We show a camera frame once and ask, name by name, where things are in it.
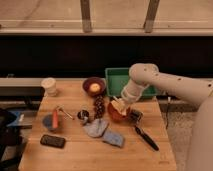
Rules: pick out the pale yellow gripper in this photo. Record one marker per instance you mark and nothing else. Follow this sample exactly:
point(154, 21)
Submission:
point(115, 98)

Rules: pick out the yellow banana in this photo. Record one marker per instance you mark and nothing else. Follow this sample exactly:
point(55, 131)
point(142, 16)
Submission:
point(119, 106)

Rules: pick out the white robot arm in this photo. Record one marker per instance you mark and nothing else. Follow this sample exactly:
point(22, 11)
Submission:
point(198, 92)

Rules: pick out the red bowl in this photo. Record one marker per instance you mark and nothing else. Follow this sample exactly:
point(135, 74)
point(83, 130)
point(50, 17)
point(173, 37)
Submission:
point(115, 115)

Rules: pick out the dark maroon bowl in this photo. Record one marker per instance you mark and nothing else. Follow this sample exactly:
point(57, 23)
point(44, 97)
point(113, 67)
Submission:
point(89, 81)

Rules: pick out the bunch of dark grapes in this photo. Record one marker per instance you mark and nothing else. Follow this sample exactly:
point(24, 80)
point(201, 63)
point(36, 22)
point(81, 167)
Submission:
point(99, 107)

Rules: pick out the green plastic tray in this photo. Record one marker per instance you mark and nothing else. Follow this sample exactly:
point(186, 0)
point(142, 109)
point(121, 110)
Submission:
point(117, 78)

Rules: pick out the blue sponge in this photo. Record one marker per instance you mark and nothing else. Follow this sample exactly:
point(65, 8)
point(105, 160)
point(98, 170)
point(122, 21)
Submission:
point(113, 138)

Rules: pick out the yellow round fruit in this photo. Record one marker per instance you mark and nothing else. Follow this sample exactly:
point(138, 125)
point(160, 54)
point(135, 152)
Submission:
point(94, 87)

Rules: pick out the grey cloth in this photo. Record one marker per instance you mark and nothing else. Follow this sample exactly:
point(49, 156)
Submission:
point(96, 128)

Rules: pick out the small dark metal cup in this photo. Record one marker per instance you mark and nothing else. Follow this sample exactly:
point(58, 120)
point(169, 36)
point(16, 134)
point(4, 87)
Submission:
point(83, 115)

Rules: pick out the orange carrot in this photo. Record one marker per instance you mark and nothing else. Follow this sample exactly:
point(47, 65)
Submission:
point(55, 119)

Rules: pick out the black smartphone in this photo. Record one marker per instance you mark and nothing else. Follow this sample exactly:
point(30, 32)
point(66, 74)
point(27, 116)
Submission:
point(52, 141)

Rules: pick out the white paper cup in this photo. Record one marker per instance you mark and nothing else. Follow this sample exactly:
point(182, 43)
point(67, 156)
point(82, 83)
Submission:
point(49, 85)

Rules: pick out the black chair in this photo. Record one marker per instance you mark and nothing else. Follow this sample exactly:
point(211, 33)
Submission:
point(9, 136)

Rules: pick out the black handled utensil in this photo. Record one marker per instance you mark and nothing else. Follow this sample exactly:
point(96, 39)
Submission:
point(146, 138)

